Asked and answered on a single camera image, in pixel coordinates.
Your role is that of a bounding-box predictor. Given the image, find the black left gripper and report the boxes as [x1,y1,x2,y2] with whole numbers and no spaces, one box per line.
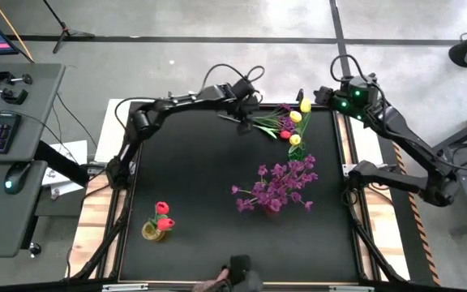
[231,93,263,135]

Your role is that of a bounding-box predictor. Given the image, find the green glass vase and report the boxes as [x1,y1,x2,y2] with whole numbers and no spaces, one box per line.
[289,144,308,162]

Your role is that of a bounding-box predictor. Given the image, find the amber glass vase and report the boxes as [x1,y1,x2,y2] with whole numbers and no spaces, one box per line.
[141,221,166,243]

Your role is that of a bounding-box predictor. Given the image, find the black handheld object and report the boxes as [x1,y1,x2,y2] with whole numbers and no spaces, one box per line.
[229,254,253,286]

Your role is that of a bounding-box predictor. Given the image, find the orange black hazard tape strip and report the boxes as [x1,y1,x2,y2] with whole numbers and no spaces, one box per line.
[380,104,442,286]

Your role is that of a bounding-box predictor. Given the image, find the person's hand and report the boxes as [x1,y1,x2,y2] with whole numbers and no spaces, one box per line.
[192,267,231,292]

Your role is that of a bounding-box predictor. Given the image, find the white paper sheets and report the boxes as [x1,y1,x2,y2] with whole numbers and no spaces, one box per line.
[41,140,89,199]

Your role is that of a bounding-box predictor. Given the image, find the light wooden platform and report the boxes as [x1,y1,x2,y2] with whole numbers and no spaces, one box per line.
[67,105,412,282]

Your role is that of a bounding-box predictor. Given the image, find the black desk support bar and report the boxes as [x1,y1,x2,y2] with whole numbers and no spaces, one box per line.
[33,140,92,187]

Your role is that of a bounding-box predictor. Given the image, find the black tripod stand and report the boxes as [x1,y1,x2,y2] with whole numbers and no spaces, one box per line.
[41,0,96,55]

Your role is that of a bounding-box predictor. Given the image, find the black computer mouse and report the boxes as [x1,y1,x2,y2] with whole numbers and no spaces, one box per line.
[3,161,33,195]

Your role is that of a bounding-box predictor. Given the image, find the black C-clamp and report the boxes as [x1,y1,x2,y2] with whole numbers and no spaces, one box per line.
[0,84,29,106]
[0,68,34,87]

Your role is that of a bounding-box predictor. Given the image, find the yellow wooden rod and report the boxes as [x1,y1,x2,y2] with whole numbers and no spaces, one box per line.
[0,0,36,64]

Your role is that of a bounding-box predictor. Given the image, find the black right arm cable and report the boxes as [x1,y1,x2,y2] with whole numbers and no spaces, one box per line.
[329,54,366,84]

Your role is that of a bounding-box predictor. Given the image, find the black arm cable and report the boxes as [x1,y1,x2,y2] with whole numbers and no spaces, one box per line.
[199,63,266,97]
[329,54,366,84]

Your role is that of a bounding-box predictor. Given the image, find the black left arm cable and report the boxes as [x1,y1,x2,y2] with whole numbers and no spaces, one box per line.
[199,63,266,97]

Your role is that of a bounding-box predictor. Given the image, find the thin black floor cable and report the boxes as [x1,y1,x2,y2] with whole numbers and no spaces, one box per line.
[55,92,97,144]

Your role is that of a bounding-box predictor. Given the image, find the silver metal bracket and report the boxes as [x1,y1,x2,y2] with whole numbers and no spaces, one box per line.
[328,285,375,292]
[101,283,150,292]

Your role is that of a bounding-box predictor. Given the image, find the thin black keyboard cable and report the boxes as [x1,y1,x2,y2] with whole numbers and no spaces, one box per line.
[0,108,63,145]

